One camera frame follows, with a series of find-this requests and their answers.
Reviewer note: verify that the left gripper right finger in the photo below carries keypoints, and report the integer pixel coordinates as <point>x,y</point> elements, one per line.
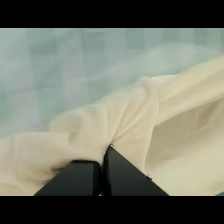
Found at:
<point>125,176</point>

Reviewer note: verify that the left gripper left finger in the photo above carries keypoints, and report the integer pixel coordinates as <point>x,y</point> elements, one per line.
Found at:
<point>75,180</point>

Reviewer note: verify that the cream shirt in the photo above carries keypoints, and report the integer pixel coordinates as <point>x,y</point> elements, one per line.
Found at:
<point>133,120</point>

